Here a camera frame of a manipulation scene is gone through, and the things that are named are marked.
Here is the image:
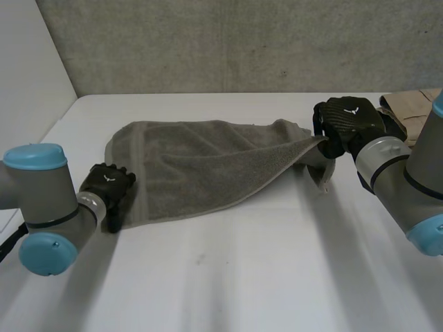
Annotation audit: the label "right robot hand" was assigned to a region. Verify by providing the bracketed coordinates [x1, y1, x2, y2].
[312, 97, 408, 160]

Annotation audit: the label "grey towel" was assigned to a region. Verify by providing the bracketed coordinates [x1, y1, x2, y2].
[105, 118, 338, 230]

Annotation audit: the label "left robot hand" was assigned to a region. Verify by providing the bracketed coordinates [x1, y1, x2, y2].
[79, 163, 137, 234]

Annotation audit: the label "beige shorts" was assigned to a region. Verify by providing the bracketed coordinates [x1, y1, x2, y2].
[376, 88, 443, 147]

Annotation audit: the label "black cable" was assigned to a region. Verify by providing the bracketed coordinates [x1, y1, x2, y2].
[0, 223, 29, 264]

